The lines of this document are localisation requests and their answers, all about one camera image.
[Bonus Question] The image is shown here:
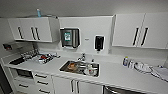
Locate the stainless steel dishwasher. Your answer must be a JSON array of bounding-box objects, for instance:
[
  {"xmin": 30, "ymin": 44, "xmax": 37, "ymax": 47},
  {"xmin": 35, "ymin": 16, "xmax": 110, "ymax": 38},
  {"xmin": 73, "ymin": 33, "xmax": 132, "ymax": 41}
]
[{"xmin": 102, "ymin": 85, "xmax": 149, "ymax": 94}]

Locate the chrome sink faucet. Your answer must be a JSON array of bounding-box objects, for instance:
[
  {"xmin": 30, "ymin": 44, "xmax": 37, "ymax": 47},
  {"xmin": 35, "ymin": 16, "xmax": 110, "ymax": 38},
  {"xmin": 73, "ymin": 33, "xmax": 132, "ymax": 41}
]
[{"xmin": 77, "ymin": 52, "xmax": 89, "ymax": 63}]

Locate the small sink soap pump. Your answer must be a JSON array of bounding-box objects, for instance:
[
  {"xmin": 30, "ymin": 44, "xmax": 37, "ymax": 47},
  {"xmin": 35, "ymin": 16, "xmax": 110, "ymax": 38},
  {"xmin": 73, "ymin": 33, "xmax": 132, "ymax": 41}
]
[{"xmin": 90, "ymin": 58, "xmax": 96, "ymax": 64}]

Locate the steel paper towel dispenser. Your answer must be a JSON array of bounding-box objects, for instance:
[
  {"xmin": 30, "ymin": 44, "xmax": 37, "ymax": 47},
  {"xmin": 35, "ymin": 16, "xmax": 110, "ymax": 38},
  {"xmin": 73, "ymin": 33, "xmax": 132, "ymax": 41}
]
[{"xmin": 59, "ymin": 27, "xmax": 81, "ymax": 50}]

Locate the stainless steel sink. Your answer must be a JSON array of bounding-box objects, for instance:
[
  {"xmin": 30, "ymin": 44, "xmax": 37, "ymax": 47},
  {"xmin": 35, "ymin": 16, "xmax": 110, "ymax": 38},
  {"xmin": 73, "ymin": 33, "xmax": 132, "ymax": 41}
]
[{"xmin": 58, "ymin": 59, "xmax": 101, "ymax": 78}]

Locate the orange item in sink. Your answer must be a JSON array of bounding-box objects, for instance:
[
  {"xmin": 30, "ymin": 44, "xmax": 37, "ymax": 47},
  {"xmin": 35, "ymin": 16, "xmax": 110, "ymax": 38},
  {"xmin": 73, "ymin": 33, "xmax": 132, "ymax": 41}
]
[{"xmin": 67, "ymin": 62, "xmax": 78, "ymax": 71}]

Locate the white lower cabinet door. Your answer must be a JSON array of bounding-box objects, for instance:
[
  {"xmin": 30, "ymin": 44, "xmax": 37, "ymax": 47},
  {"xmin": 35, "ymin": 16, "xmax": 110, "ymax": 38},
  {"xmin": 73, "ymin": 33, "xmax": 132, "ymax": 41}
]
[
  {"xmin": 52, "ymin": 75, "xmax": 78, "ymax": 94},
  {"xmin": 74, "ymin": 79, "xmax": 105, "ymax": 94}
]

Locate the dish drying rack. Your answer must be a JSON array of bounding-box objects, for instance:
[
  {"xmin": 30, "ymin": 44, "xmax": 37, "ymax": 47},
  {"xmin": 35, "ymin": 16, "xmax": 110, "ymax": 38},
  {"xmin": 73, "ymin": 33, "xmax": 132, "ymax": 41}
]
[{"xmin": 19, "ymin": 50, "xmax": 62, "ymax": 66}]

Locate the small white bottle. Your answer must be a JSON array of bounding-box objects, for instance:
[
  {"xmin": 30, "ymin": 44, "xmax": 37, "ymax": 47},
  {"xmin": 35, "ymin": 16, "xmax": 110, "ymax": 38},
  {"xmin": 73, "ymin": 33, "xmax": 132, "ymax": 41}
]
[{"xmin": 128, "ymin": 59, "xmax": 135, "ymax": 70}]

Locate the white cabinet drawer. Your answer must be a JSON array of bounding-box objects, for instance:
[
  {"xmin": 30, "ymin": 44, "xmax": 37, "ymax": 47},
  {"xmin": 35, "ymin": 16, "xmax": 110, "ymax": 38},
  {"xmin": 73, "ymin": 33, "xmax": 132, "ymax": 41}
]
[
  {"xmin": 33, "ymin": 71, "xmax": 54, "ymax": 81},
  {"xmin": 34, "ymin": 86, "xmax": 54, "ymax": 94},
  {"xmin": 33, "ymin": 78, "xmax": 54, "ymax": 88}
]

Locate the blue bottle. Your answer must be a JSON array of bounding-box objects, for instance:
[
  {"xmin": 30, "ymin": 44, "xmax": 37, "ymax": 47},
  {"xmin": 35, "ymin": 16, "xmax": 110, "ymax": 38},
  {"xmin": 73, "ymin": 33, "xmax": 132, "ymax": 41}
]
[{"xmin": 36, "ymin": 8, "xmax": 42, "ymax": 18}]

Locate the built-in black microwave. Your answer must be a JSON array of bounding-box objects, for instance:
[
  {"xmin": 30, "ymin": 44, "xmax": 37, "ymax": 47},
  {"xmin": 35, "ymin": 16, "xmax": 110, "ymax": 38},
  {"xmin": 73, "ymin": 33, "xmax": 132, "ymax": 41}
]
[{"xmin": 13, "ymin": 67, "xmax": 35, "ymax": 81}]

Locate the black coffee maker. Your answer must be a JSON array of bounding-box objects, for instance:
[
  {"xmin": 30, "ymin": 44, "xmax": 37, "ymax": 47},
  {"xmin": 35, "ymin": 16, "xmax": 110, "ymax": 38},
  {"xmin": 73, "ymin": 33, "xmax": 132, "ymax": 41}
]
[{"xmin": 2, "ymin": 41, "xmax": 26, "ymax": 66}]

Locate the white drawer below microwave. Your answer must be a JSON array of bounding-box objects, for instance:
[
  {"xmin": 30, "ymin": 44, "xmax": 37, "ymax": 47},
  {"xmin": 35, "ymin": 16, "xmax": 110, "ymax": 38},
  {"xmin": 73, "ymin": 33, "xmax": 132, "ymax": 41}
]
[{"xmin": 13, "ymin": 79, "xmax": 35, "ymax": 94}]

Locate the black wall soap dispenser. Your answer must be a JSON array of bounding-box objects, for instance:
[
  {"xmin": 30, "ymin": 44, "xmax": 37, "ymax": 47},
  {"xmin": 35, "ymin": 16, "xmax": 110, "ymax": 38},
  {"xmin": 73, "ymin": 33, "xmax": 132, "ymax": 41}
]
[{"xmin": 94, "ymin": 34, "xmax": 105, "ymax": 53}]

